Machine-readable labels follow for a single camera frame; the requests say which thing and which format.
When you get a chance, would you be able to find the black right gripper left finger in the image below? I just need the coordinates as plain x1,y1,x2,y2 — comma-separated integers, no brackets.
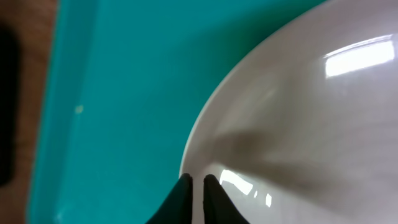
146,173,193,224

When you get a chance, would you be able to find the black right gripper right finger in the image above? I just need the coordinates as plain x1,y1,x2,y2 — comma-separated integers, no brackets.
203,174,249,224

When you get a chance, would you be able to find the pink plate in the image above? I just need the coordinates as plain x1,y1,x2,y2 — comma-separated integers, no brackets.
180,0,397,223

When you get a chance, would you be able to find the teal plastic tray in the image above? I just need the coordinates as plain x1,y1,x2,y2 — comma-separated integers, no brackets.
26,0,319,223

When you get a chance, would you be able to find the black tray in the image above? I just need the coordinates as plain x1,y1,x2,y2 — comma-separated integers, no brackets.
1,24,21,186

